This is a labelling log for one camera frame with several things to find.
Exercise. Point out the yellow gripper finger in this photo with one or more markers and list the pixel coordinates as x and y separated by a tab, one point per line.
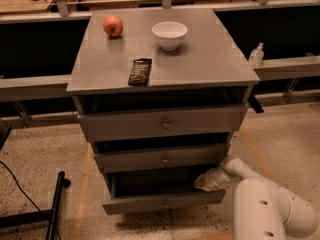
202	186
201	178

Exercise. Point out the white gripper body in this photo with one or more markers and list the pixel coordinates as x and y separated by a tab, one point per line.
213	177

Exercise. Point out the grey bottom drawer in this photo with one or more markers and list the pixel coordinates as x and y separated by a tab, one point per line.
158	189

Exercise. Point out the grey drawer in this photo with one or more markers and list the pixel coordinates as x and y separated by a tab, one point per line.
158	189
137	124
145	159

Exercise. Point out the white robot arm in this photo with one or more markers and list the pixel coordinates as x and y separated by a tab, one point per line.
262	209

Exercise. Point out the grey middle drawer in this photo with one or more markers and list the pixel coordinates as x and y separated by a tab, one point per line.
145	159

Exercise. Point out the grey top drawer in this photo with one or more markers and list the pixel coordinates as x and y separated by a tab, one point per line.
137	124

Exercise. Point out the grey wooden drawer cabinet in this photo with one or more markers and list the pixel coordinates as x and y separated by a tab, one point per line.
207	69

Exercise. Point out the clear sanitizer bottle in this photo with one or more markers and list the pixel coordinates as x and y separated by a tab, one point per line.
256	56

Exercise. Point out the white bowl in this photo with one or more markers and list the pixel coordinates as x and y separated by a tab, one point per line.
169	35

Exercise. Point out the black metal stand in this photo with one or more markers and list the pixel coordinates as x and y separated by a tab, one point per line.
50	215

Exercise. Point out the red apple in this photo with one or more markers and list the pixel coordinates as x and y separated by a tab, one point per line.
113	26

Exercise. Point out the grey metal railing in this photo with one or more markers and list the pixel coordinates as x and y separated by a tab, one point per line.
45	87

